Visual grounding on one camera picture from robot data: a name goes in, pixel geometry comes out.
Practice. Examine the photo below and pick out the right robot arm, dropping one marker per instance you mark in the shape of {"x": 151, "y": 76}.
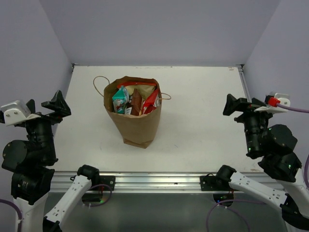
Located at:
{"x": 273, "y": 146}

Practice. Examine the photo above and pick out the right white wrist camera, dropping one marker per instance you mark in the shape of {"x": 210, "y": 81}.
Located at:
{"x": 275, "y": 103}

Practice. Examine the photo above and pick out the brown white chips bag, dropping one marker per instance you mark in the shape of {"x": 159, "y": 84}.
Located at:
{"x": 134, "y": 105}

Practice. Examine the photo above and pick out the mint green Fox's candy bag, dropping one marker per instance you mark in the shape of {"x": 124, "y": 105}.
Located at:
{"x": 120, "y": 100}

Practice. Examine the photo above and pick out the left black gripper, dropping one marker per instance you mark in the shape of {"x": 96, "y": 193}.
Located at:
{"x": 58, "y": 104}

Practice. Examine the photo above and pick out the aluminium right side rail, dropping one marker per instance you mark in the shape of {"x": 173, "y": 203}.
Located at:
{"x": 243, "y": 81}

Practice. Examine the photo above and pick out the aluminium front rail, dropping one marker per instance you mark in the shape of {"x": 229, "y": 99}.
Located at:
{"x": 139, "y": 182}

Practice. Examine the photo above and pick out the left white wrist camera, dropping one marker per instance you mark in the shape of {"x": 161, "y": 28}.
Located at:
{"x": 17, "y": 112}

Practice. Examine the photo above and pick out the brown paper bag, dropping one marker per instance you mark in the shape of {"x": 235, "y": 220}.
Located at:
{"x": 138, "y": 131}

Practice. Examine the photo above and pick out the aluminium rail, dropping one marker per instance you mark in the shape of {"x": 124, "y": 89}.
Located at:
{"x": 243, "y": 81}
{"x": 139, "y": 182}

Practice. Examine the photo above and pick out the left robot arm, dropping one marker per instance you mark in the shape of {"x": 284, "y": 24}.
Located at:
{"x": 31, "y": 163}

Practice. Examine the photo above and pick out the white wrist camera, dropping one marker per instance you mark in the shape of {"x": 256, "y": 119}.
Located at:
{"x": 17, "y": 112}
{"x": 275, "y": 103}

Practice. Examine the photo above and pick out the red cassava chips bag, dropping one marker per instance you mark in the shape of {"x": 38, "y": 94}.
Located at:
{"x": 152, "y": 102}

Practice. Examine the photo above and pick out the red orange snack bag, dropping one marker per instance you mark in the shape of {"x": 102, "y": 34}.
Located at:
{"x": 144, "y": 88}

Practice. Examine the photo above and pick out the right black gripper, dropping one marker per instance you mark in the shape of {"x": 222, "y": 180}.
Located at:
{"x": 241, "y": 104}

